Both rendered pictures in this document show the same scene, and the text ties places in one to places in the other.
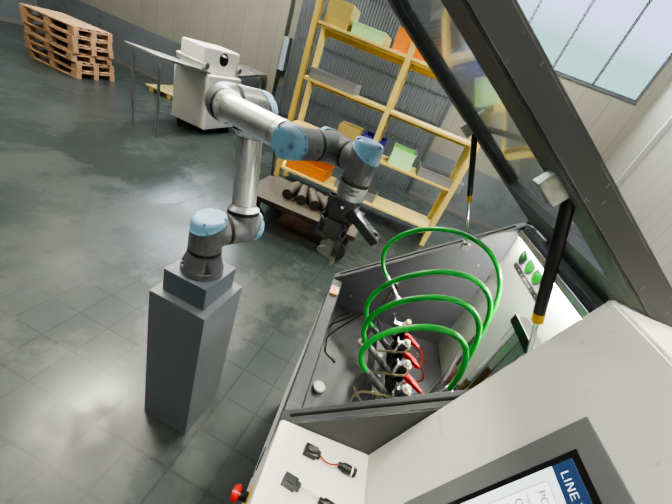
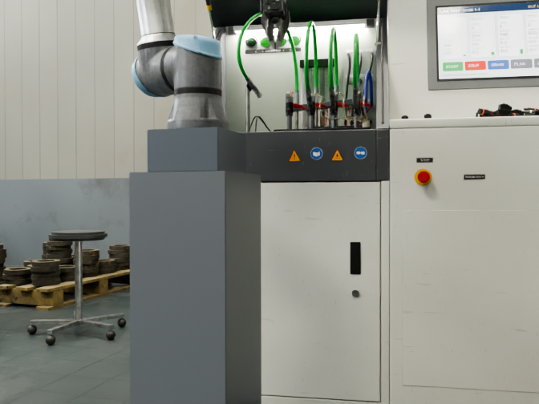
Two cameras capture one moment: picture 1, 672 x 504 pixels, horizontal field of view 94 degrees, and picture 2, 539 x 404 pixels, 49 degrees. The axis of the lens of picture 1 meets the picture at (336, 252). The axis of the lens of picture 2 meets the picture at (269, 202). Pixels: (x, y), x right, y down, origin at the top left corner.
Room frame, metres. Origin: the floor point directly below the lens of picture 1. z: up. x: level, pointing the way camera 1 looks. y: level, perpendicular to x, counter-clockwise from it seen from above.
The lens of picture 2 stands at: (0.48, 1.82, 0.75)
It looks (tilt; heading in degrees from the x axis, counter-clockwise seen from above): 1 degrees down; 280
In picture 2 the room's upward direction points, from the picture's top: straight up
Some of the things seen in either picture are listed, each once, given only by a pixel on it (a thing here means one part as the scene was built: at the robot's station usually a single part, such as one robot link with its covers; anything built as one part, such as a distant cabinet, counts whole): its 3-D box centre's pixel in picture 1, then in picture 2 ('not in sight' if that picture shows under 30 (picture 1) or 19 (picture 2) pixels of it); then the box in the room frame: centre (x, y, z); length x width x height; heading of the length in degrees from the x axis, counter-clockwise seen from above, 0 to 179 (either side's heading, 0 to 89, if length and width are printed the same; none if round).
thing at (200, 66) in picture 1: (208, 88); not in sight; (5.34, 2.97, 0.62); 2.64 x 0.66 x 1.24; 172
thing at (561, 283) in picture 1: (556, 276); (298, 26); (0.78, -0.55, 1.43); 0.54 x 0.03 x 0.02; 0
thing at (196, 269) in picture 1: (203, 257); (198, 111); (0.90, 0.44, 0.95); 0.15 x 0.15 x 0.10
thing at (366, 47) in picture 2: not in sight; (358, 79); (0.54, -0.55, 1.20); 0.13 x 0.03 x 0.31; 0
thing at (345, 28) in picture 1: (382, 133); not in sight; (4.36, 0.02, 1.12); 2.43 x 0.65 x 2.24; 84
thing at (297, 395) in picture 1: (314, 345); (278, 156); (0.78, -0.05, 0.87); 0.62 x 0.04 x 0.16; 0
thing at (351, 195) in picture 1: (351, 191); not in sight; (0.78, 0.02, 1.43); 0.08 x 0.08 x 0.05
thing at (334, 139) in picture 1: (330, 146); not in sight; (0.82, 0.12, 1.51); 0.11 x 0.11 x 0.08; 57
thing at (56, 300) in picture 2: not in sight; (60, 264); (2.85, -2.32, 0.22); 1.22 x 0.83 x 0.43; 82
